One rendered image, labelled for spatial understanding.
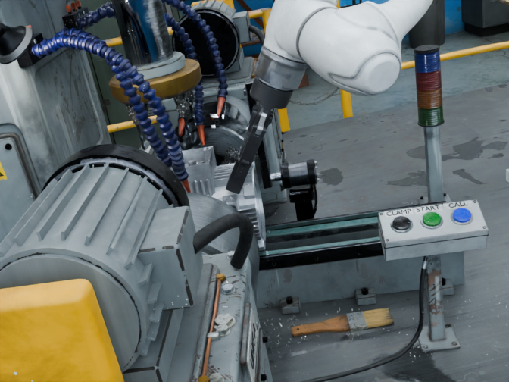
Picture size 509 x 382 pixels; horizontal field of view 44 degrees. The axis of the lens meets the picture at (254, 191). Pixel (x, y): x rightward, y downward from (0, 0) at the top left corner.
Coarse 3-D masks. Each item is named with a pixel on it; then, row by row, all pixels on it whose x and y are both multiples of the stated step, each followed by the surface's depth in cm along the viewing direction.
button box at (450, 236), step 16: (416, 208) 108; (432, 208) 107; (448, 208) 107; (480, 208) 106; (384, 224) 107; (416, 224) 106; (448, 224) 104; (464, 224) 104; (480, 224) 103; (384, 240) 105; (400, 240) 104; (416, 240) 104; (432, 240) 104; (448, 240) 104; (464, 240) 104; (480, 240) 104; (384, 256) 108; (400, 256) 107; (416, 256) 107
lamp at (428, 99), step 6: (432, 90) 150; (438, 90) 150; (420, 96) 151; (426, 96) 150; (432, 96) 150; (438, 96) 150; (420, 102) 152; (426, 102) 151; (432, 102) 151; (438, 102) 151; (426, 108) 152
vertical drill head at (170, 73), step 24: (120, 0) 113; (144, 0) 113; (120, 24) 116; (144, 24) 114; (144, 48) 116; (168, 48) 119; (144, 72) 116; (168, 72) 117; (192, 72) 118; (120, 96) 118; (168, 96) 116; (192, 96) 128; (192, 120) 130; (144, 144) 125
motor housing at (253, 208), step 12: (216, 168) 132; (228, 168) 131; (252, 168) 132; (216, 180) 128; (252, 180) 128; (216, 192) 128; (228, 192) 128; (240, 192) 127; (240, 204) 127; (252, 204) 126; (252, 216) 125; (264, 228) 139; (264, 240) 133
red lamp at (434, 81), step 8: (416, 72) 150; (432, 72) 148; (440, 72) 149; (416, 80) 151; (424, 80) 149; (432, 80) 148; (440, 80) 150; (416, 88) 153; (424, 88) 150; (432, 88) 149
